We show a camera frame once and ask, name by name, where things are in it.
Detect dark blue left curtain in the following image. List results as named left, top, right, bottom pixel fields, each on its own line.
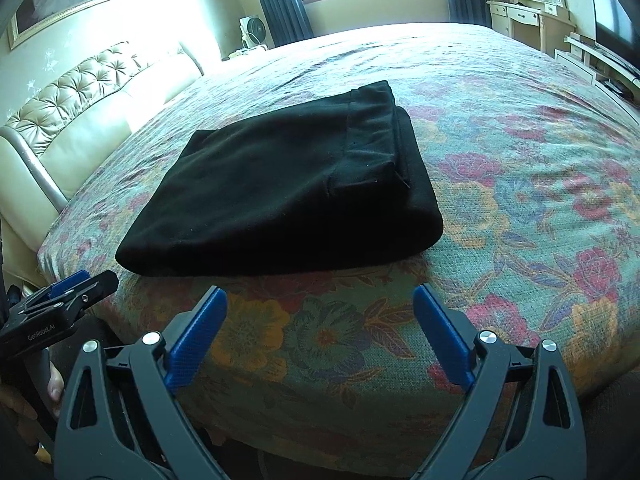
left=259, top=0, right=314, bottom=47

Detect black pants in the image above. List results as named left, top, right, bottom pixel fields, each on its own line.
left=116, top=81, right=444, bottom=278

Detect cream dressing table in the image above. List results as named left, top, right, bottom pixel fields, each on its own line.
left=487, top=0, right=576, bottom=58

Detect person left hand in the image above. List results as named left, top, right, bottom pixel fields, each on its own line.
left=1, top=349, right=65, bottom=462

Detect white desk fan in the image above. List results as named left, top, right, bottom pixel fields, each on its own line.
left=239, top=15, right=268, bottom=50

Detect floral bedspread bed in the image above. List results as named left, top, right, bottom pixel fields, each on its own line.
left=38, top=24, right=639, bottom=477

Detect white tv console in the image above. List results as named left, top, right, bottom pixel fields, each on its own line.
left=554, top=36, right=639, bottom=125

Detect cream tufted leather headboard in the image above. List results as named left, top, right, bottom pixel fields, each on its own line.
left=1, top=41, right=204, bottom=287

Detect black flat television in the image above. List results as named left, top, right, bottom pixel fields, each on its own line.
left=592, top=0, right=640, bottom=67

